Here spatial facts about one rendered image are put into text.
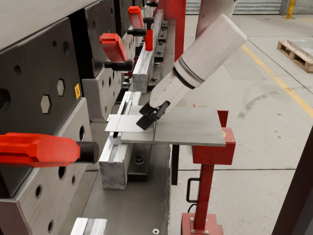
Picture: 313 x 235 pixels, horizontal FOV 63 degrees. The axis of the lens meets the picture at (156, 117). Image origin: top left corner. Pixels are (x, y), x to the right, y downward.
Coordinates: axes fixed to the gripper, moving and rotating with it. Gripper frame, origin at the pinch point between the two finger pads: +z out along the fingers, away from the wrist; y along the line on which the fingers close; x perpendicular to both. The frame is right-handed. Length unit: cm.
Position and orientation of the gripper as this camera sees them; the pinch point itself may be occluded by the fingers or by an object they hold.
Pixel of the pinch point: (145, 116)
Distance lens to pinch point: 70.0
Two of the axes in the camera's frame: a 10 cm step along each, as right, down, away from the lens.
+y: -0.7, 5.2, -8.5
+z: -6.4, 6.3, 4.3
